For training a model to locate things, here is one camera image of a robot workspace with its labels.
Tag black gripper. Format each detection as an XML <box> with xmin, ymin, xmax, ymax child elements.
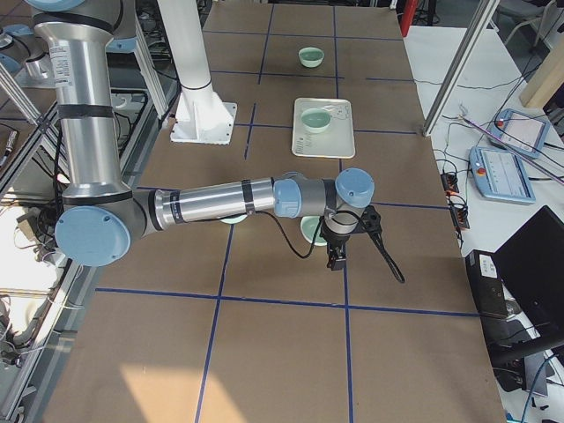
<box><xmin>322</xmin><ymin>213</ymin><xmax>356</xmax><ymax>271</ymax></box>

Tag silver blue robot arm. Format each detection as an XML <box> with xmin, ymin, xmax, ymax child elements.
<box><xmin>32</xmin><ymin>1</ymin><xmax>375</xmax><ymax>270</ymax></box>

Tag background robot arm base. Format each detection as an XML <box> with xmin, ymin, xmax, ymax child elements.
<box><xmin>1</xmin><ymin>24</ymin><xmax>55</xmax><ymax>89</ymax></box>

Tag green bowl with ice cubes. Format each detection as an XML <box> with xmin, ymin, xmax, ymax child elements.
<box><xmin>220</xmin><ymin>214</ymin><xmax>247</xmax><ymax>225</ymax></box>

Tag cream bear tray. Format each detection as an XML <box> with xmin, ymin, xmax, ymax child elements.
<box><xmin>291</xmin><ymin>98</ymin><xmax>356</xmax><ymax>159</ymax></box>

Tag black orange power strip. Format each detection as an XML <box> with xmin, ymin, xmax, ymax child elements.
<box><xmin>441</xmin><ymin>172</ymin><xmax>470</xmax><ymax>232</ymax></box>

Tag green bowl on tray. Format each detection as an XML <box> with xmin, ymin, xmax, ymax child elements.
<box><xmin>301</xmin><ymin>108</ymin><xmax>331</xmax><ymax>134</ymax></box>

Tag black computer box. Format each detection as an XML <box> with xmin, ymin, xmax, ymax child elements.
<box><xmin>465</xmin><ymin>249</ymin><xmax>508</xmax><ymax>319</ymax></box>

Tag lower blue teach pendant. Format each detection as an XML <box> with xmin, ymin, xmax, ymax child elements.
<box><xmin>469</xmin><ymin>146</ymin><xmax>536</xmax><ymax>204</ymax></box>

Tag blue teach pendant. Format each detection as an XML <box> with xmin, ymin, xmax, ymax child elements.
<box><xmin>469</xmin><ymin>146</ymin><xmax>536</xmax><ymax>204</ymax></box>
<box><xmin>488</xmin><ymin>108</ymin><xmax>549</xmax><ymax>159</ymax></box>

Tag black laptop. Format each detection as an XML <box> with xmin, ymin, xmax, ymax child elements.
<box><xmin>490</xmin><ymin>205</ymin><xmax>563</xmax><ymax>366</ymax></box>

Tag upper blue teach pendant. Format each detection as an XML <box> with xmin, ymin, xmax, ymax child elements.
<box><xmin>488</xmin><ymin>108</ymin><xmax>549</xmax><ymax>159</ymax></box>

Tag wooden board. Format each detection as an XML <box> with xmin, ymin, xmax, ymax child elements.
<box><xmin>519</xmin><ymin>38</ymin><xmax>564</xmax><ymax>108</ymax></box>

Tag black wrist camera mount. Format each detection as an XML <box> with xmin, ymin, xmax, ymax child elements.
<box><xmin>352</xmin><ymin>205</ymin><xmax>405</xmax><ymax>284</ymax></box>

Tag white camera stand pillar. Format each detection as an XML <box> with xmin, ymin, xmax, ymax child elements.
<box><xmin>158</xmin><ymin>0</ymin><xmax>237</xmax><ymax>145</ymax></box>

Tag aluminium frame post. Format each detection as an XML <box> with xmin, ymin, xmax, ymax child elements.
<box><xmin>422</xmin><ymin>0</ymin><xmax>500</xmax><ymax>137</ymax></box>

